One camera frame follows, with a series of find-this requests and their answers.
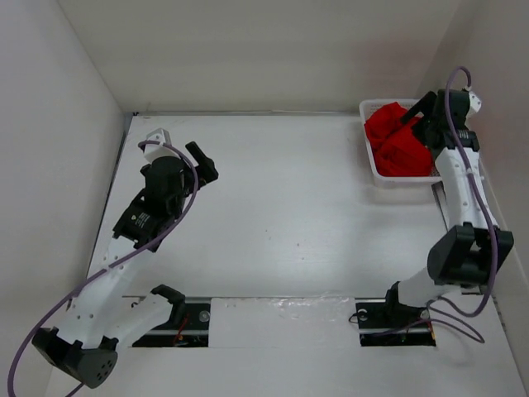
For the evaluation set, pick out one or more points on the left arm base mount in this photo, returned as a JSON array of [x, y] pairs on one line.
[[190, 330]]

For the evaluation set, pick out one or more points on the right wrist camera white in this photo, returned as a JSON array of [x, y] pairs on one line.
[[475, 102]]

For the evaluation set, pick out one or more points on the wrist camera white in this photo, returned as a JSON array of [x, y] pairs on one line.
[[475, 102], [155, 149]]

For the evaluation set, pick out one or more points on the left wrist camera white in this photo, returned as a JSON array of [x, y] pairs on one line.
[[155, 149]]

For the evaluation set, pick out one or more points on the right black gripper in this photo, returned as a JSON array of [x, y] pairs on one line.
[[421, 106]]

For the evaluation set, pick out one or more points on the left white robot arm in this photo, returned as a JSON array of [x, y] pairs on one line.
[[86, 344]]

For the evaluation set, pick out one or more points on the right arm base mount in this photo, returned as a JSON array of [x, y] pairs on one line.
[[379, 326]]

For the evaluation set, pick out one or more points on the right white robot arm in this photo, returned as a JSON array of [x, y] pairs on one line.
[[474, 247]]

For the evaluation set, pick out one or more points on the white plastic basket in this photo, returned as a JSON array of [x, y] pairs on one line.
[[367, 108]]

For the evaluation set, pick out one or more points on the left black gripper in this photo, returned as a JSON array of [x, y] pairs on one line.
[[206, 165]]

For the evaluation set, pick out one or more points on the red shirts pile in basket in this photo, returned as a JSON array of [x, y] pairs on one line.
[[396, 151]]

